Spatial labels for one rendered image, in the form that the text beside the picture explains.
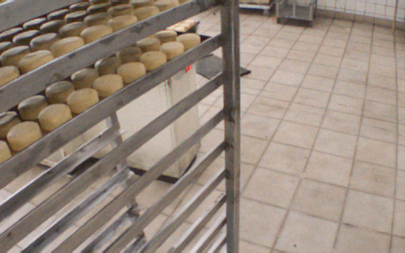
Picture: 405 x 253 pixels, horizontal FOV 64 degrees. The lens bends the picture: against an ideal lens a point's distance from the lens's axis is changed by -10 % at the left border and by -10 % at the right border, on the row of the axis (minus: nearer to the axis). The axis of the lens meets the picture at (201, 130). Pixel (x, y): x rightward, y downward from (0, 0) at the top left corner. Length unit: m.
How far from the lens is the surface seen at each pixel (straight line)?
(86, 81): 0.64
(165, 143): 2.03
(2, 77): 0.48
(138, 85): 0.59
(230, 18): 0.74
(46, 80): 0.47
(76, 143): 2.37
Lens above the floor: 1.49
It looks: 33 degrees down
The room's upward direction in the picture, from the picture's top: 4 degrees counter-clockwise
